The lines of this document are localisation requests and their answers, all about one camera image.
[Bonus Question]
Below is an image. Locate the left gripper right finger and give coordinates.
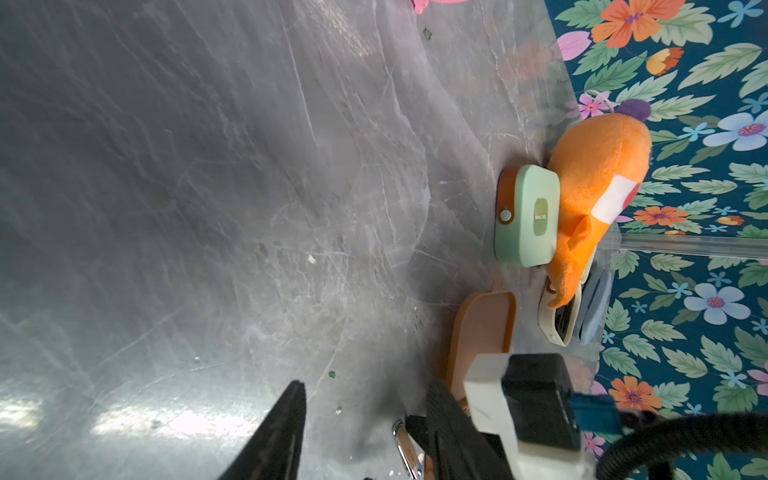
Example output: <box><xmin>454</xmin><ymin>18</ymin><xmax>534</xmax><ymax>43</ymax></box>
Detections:
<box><xmin>426</xmin><ymin>379</ymin><xmax>513</xmax><ymax>480</ymax></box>

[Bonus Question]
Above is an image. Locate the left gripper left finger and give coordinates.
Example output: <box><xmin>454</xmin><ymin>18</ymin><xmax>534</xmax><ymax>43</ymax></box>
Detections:
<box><xmin>219</xmin><ymin>380</ymin><xmax>307</xmax><ymax>480</ymax></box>

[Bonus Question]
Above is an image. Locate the brown clipper case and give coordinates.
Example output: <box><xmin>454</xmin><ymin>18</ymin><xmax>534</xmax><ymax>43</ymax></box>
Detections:
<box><xmin>443</xmin><ymin>277</ymin><xmax>517</xmax><ymax>415</ymax></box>

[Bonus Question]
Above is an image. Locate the cream clipper case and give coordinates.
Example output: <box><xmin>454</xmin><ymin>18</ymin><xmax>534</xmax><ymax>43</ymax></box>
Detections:
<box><xmin>538</xmin><ymin>253</ymin><xmax>602</xmax><ymax>347</ymax></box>

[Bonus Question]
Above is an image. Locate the green clipper case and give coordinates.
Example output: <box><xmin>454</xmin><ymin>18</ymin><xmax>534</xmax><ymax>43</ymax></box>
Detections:
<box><xmin>494</xmin><ymin>164</ymin><xmax>561</xmax><ymax>268</ymax></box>

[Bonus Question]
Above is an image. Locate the silver nail clipper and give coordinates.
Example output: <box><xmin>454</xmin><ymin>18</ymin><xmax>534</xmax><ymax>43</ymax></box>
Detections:
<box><xmin>392</xmin><ymin>419</ymin><xmax>425</xmax><ymax>479</ymax></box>

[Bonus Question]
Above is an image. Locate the blue closed case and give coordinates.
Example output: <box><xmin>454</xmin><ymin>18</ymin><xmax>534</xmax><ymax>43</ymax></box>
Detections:
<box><xmin>576</xmin><ymin>267</ymin><xmax>613</xmax><ymax>345</ymax></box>

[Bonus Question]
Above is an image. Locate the orange shark plush toy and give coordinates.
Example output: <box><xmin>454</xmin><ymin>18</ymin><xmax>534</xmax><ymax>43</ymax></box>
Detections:
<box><xmin>546</xmin><ymin>99</ymin><xmax>652</xmax><ymax>309</ymax></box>

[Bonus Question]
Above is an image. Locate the pink alarm clock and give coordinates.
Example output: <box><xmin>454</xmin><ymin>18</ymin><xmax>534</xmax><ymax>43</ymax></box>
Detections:
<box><xmin>412</xmin><ymin>0</ymin><xmax>469</xmax><ymax>15</ymax></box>

